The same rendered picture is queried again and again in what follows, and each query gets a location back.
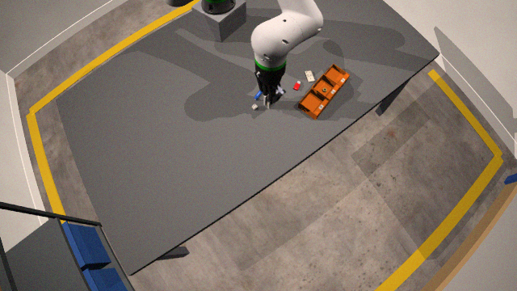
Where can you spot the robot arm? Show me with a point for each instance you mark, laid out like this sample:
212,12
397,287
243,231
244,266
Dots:
275,38

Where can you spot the orange rack of bins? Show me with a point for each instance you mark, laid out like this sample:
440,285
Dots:
315,101

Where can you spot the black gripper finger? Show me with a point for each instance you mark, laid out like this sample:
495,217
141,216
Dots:
262,88
272,97

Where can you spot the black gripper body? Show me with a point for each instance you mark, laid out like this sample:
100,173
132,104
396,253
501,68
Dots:
275,83

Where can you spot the blue battery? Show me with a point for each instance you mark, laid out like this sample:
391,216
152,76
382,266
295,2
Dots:
258,94

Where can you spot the white domino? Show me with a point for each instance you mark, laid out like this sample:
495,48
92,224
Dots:
309,76

